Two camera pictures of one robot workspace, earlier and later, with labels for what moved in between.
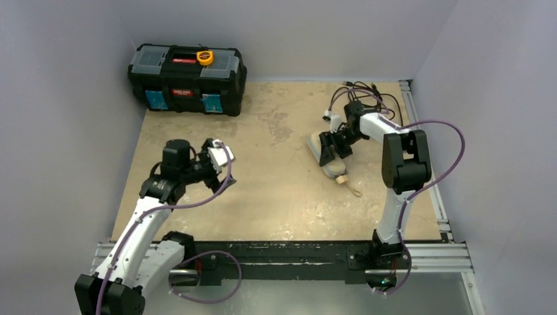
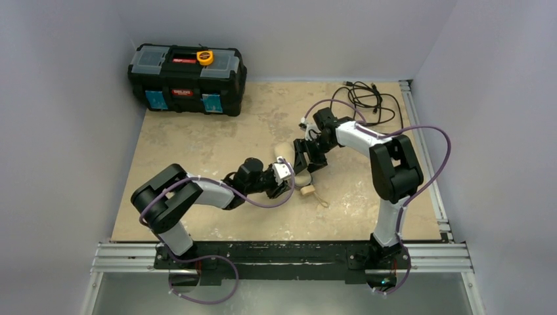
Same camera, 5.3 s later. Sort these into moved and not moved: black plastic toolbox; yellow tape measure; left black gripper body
Moved: left black gripper body
Not moved: yellow tape measure; black plastic toolbox
